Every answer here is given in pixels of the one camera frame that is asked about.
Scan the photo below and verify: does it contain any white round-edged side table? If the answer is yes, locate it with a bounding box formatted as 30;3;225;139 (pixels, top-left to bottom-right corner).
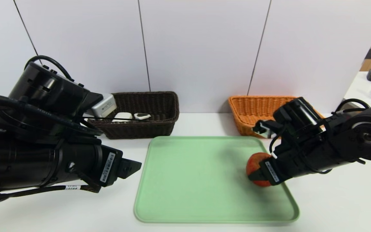
343;71;371;108

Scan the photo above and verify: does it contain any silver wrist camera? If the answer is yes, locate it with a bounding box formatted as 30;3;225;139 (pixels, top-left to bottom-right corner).
90;93;117;118
252;120;281;139

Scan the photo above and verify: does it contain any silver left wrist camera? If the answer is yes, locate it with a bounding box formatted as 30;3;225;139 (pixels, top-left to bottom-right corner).
90;93;117;118

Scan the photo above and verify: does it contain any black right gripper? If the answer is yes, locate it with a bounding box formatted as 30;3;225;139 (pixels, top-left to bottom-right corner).
247;143;324;186

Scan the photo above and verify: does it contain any red apple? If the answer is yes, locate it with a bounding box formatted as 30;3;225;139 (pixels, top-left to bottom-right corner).
246;152;273;188

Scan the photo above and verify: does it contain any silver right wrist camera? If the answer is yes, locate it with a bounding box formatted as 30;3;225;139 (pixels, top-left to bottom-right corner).
252;120;281;139

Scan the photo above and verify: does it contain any dark brown wicker basket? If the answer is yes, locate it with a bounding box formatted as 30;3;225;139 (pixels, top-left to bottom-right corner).
88;91;180;140

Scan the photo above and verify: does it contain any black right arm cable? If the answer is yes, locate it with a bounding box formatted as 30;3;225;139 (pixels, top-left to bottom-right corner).
335;98;371;114

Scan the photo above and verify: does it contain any white soap bar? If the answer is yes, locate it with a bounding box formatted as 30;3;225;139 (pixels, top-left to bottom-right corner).
113;112;133;123

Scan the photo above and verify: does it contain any light green plastic tray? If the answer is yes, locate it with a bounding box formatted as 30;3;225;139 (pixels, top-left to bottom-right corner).
134;136;300;224

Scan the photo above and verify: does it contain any orange wicker basket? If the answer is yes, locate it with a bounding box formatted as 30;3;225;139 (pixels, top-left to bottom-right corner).
228;95;325;138

